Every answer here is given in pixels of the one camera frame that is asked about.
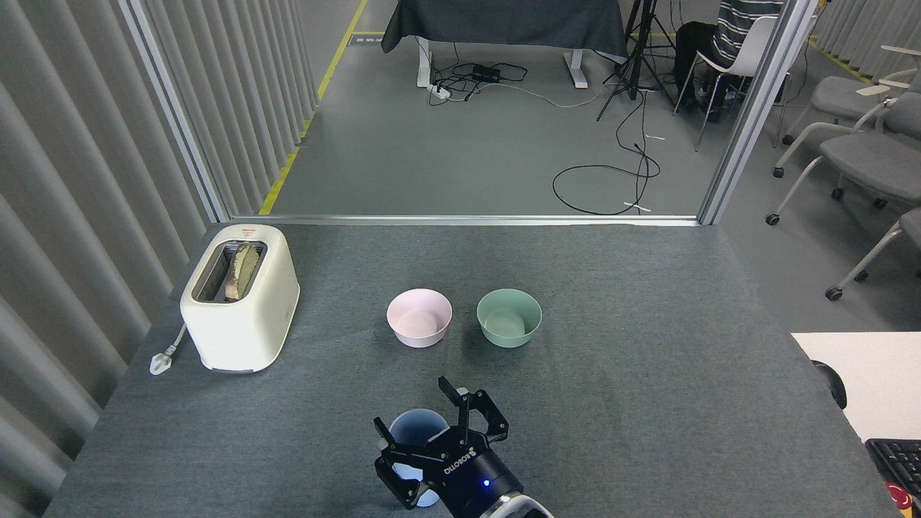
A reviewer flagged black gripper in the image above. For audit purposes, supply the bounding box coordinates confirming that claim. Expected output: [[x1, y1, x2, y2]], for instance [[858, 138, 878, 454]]
[[373, 376, 525, 518]]

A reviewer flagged pink bowl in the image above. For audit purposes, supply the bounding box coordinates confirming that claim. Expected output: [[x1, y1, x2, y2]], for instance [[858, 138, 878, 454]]
[[386, 288, 453, 349]]

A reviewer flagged green bowl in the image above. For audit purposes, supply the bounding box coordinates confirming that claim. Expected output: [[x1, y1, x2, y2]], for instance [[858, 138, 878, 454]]
[[476, 288, 543, 349]]

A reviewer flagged cream white toaster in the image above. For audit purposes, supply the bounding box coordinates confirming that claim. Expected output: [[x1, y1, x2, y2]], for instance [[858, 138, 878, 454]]
[[180, 224, 300, 373]]

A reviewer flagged toasted bread slice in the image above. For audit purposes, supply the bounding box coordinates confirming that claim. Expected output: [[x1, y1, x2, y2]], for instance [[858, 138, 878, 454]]
[[224, 243, 261, 302]]

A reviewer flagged white table leg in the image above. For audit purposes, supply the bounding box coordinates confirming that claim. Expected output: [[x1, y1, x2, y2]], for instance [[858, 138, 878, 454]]
[[415, 37, 435, 88], [563, 50, 589, 90]]

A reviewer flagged black computer mouse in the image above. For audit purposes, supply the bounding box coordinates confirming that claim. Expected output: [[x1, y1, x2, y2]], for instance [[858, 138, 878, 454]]
[[811, 360, 848, 411]]

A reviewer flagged dark grey table cloth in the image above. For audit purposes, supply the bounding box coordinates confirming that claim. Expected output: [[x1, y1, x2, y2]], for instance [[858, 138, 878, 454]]
[[381, 0, 630, 60]]

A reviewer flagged black tripod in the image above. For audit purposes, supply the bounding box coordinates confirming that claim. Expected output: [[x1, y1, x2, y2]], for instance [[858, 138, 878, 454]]
[[595, 0, 679, 122]]

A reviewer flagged white desk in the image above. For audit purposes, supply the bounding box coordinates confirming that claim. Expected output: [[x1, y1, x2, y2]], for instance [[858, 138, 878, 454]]
[[791, 332, 921, 444]]

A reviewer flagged black keyboard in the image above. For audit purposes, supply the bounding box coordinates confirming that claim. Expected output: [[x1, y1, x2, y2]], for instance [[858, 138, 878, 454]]
[[864, 437, 921, 506]]

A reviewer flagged grey office chair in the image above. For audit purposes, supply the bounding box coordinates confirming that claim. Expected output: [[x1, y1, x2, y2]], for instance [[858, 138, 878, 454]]
[[764, 92, 921, 227], [825, 208, 921, 302], [781, 45, 921, 148]]

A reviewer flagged white plastic chair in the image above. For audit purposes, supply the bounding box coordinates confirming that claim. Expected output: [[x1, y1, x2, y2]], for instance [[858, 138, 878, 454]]
[[672, 14, 794, 154]]

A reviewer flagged person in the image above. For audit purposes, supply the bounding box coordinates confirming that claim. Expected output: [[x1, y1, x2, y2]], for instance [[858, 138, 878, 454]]
[[673, 0, 786, 122]]

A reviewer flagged silver frame rail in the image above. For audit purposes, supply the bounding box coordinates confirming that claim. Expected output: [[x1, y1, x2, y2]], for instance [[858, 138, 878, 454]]
[[229, 214, 702, 227]]

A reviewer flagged long black looped cable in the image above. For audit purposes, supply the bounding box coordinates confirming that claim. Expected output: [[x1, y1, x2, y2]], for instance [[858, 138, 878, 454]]
[[552, 90, 662, 217]]

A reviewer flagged white toaster cable with plug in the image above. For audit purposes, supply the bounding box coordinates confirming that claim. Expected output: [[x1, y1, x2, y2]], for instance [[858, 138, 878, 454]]
[[149, 323, 189, 376]]

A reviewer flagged white floor cable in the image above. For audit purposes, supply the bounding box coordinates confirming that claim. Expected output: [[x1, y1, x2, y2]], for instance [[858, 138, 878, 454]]
[[495, 81, 614, 109]]

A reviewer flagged black cable tangle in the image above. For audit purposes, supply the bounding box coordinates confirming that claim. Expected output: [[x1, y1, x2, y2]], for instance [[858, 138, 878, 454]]
[[429, 42, 530, 107]]

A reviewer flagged silver frame post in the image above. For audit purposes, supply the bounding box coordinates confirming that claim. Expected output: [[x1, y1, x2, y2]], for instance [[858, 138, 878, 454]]
[[119, 0, 232, 223], [698, 0, 821, 226]]

